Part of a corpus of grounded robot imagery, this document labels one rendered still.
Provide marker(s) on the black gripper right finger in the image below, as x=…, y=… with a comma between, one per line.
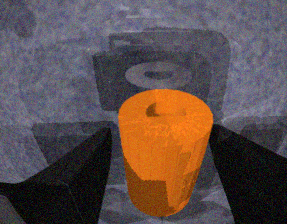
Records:
x=254, y=178

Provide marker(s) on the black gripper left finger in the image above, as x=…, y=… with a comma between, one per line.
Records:
x=70, y=191

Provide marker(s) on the orange knob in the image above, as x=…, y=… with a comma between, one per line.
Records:
x=164, y=136

